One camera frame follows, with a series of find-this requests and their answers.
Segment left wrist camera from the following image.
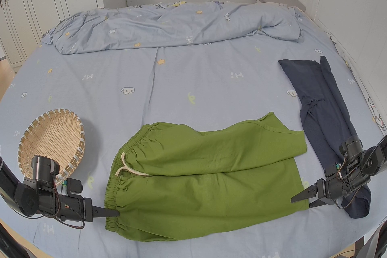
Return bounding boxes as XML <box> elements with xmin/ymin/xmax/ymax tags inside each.
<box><xmin>66</xmin><ymin>178</ymin><xmax>83</xmax><ymax>196</ymax></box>

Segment pale blue quilt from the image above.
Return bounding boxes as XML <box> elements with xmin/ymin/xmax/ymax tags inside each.
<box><xmin>41</xmin><ymin>0</ymin><xmax>305</xmax><ymax>55</ymax></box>

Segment round woven basket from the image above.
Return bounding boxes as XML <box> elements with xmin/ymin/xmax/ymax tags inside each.
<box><xmin>17</xmin><ymin>109</ymin><xmax>86</xmax><ymax>183</ymax></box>

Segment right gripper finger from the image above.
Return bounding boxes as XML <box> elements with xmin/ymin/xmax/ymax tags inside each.
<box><xmin>290</xmin><ymin>183</ymin><xmax>318</xmax><ymax>203</ymax></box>
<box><xmin>309</xmin><ymin>197</ymin><xmax>326</xmax><ymax>209</ymax></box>

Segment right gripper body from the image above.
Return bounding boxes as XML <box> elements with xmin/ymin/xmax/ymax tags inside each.
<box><xmin>316</xmin><ymin>174</ymin><xmax>371</xmax><ymax>206</ymax></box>

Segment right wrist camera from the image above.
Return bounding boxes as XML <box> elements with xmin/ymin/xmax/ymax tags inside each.
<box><xmin>325</xmin><ymin>161</ymin><xmax>343</xmax><ymax>179</ymax></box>

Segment green shorts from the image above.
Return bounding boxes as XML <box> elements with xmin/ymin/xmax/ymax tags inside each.
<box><xmin>104</xmin><ymin>112</ymin><xmax>309</xmax><ymax>242</ymax></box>

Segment bed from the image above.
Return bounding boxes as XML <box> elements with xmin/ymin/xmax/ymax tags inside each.
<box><xmin>0</xmin><ymin>0</ymin><xmax>387</xmax><ymax>258</ymax></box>

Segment dark blue garment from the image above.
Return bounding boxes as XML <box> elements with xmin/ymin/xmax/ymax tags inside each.
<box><xmin>278</xmin><ymin>56</ymin><xmax>371</xmax><ymax>219</ymax></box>

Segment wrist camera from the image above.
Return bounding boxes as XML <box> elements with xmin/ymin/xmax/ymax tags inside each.
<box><xmin>325</xmin><ymin>161</ymin><xmax>343</xmax><ymax>179</ymax></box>
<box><xmin>66</xmin><ymin>178</ymin><xmax>83</xmax><ymax>196</ymax></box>

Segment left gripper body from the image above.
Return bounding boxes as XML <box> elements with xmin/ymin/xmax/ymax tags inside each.
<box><xmin>56</xmin><ymin>193</ymin><xmax>94</xmax><ymax>223</ymax></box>

